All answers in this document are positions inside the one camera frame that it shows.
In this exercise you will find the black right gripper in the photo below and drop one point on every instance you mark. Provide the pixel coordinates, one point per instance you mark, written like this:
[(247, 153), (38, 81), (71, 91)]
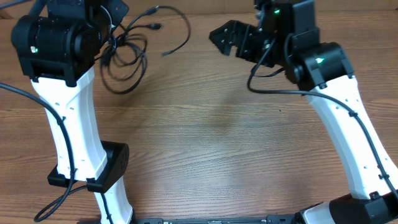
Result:
[(229, 29)]

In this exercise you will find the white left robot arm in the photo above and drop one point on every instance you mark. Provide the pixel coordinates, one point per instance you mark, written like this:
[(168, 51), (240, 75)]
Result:
[(56, 44)]

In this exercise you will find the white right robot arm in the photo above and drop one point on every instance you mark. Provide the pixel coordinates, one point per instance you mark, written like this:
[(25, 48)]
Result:
[(287, 35)]

